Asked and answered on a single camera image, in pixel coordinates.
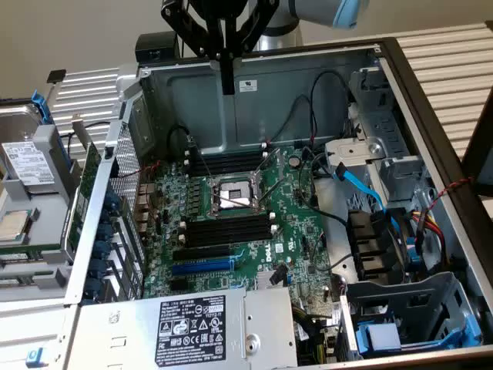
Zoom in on red black twisted wire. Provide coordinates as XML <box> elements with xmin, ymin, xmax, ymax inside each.
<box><xmin>421</xmin><ymin>176</ymin><xmax>475</xmax><ymax>217</ymax></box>
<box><xmin>115</xmin><ymin>160</ymin><xmax>163</xmax><ymax>180</ymax></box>

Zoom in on tall silver disk bay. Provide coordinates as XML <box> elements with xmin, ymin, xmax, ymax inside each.
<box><xmin>323</xmin><ymin>65</ymin><xmax>429</xmax><ymax>205</ymax></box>

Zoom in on green graphics card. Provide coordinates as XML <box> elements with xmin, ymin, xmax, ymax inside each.
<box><xmin>61</xmin><ymin>111</ymin><xmax>103</xmax><ymax>259</ymax></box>

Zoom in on blue expansion slot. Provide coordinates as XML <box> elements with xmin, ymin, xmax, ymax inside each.
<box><xmin>170</xmin><ymin>258</ymin><xmax>236</xmax><ymax>277</ymax></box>

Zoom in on thin black table wire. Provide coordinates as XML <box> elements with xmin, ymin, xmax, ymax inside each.
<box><xmin>67</xmin><ymin>121</ymin><xmax>112</xmax><ymax>153</ymax></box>

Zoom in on thick black wire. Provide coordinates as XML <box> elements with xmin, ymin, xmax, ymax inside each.
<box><xmin>299</xmin><ymin>146</ymin><xmax>350</xmax><ymax>229</ymax></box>

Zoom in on open silver PC case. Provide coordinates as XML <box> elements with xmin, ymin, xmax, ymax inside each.
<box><xmin>0</xmin><ymin>36</ymin><xmax>493</xmax><ymax>370</ymax></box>

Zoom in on silver hard disk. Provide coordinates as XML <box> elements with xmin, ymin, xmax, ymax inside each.
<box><xmin>0</xmin><ymin>103</ymin><xmax>57</xmax><ymax>190</ymax></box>

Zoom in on long black expansion slot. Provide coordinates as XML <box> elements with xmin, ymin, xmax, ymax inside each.
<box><xmin>172</xmin><ymin>244</ymin><xmax>233</xmax><ymax>262</ymax></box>

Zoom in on grey disk bay cage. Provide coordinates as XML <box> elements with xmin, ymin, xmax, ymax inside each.
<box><xmin>338</xmin><ymin>271</ymin><xmax>485</xmax><ymax>362</ymax></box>

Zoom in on silver power supply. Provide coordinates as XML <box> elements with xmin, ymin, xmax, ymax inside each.
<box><xmin>67</xmin><ymin>287</ymin><xmax>300</xmax><ymax>370</ymax></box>

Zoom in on blue disk carrier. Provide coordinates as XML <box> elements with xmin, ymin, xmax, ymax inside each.
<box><xmin>356</xmin><ymin>314</ymin><xmax>483</xmax><ymax>358</ymax></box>

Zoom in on blue flat disk wire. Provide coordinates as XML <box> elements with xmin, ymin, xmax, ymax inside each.
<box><xmin>334</xmin><ymin>161</ymin><xmax>405</xmax><ymax>247</ymax></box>

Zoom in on yellow red wire bundle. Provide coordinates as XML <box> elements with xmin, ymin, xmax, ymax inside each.
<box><xmin>410</xmin><ymin>210</ymin><xmax>454</xmax><ymax>271</ymax></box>

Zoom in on black clip white post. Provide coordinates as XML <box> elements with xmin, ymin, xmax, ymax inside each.
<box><xmin>45</xmin><ymin>69</ymin><xmax>67</xmax><ymax>102</ymax></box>

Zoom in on thin black looped wire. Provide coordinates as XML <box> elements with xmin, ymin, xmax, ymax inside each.
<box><xmin>309</xmin><ymin>69</ymin><xmax>354</xmax><ymax>148</ymax></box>

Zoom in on black box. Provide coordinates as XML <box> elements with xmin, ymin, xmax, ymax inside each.
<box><xmin>134</xmin><ymin>32</ymin><xmax>182</xmax><ymax>66</ymax></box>

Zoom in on blue disk rail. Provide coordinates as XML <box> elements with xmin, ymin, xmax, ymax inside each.
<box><xmin>30</xmin><ymin>89</ymin><xmax>54</xmax><ymax>125</ymax></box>

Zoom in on metal socket cover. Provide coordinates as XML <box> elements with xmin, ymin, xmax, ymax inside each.
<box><xmin>252</xmin><ymin>147</ymin><xmax>286</xmax><ymax>184</ymax></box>

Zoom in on green Dell motherboard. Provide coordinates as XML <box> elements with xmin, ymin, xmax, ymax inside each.
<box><xmin>136</xmin><ymin>144</ymin><xmax>347</xmax><ymax>305</ymax></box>

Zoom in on silver CPU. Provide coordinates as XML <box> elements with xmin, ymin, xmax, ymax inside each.
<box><xmin>0</xmin><ymin>209</ymin><xmax>34</xmax><ymax>243</ymax></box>

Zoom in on silver bay bracket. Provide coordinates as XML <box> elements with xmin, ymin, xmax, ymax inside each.
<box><xmin>325</xmin><ymin>138</ymin><xmax>386</xmax><ymax>179</ymax></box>

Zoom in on black RAM slot white latches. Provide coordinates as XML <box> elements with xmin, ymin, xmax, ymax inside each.
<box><xmin>183</xmin><ymin>141</ymin><xmax>269</xmax><ymax>159</ymax></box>
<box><xmin>178</xmin><ymin>224</ymin><xmax>280</xmax><ymax>244</ymax></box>
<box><xmin>183</xmin><ymin>151</ymin><xmax>270</xmax><ymax>169</ymax></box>
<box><xmin>179</xmin><ymin>211</ymin><xmax>277</xmax><ymax>231</ymax></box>

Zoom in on grey parts rack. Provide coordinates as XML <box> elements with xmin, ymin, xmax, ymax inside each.
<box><xmin>0</xmin><ymin>123</ymin><xmax>84</xmax><ymax>305</ymax></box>

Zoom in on black yellow supply wires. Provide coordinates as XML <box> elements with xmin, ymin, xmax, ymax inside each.
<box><xmin>291</xmin><ymin>304</ymin><xmax>338</xmax><ymax>365</ymax></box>

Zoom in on silver CPU socket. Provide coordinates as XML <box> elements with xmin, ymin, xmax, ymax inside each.
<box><xmin>206</xmin><ymin>169</ymin><xmax>267</xmax><ymax>220</ymax></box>

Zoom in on green RAM stick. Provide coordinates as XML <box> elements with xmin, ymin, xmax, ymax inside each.
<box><xmin>0</xmin><ymin>246</ymin><xmax>65</xmax><ymax>262</ymax></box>

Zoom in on blue case latch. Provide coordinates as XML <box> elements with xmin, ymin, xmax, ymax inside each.
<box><xmin>25</xmin><ymin>346</ymin><xmax>45</xmax><ymax>368</ymax></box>

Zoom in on thin metal locking lever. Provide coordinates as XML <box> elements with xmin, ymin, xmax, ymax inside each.
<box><xmin>210</xmin><ymin>191</ymin><xmax>256</xmax><ymax>210</ymax></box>
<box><xmin>258</xmin><ymin>180</ymin><xmax>290</xmax><ymax>204</ymax></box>

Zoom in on silver chipset heatsink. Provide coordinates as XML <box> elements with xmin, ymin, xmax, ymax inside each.
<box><xmin>253</xmin><ymin>269</ymin><xmax>288</xmax><ymax>291</ymax></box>

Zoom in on black rating label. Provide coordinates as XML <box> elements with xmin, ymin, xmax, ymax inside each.
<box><xmin>154</xmin><ymin>295</ymin><xmax>228</xmax><ymax>368</ymax></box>

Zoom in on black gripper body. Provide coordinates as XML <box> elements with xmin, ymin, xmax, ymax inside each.
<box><xmin>179</xmin><ymin>0</ymin><xmax>252</xmax><ymax>22</ymax></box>

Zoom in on metal port stack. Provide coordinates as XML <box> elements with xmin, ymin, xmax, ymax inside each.
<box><xmin>134</xmin><ymin>183</ymin><xmax>159</xmax><ymax>237</ymax></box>

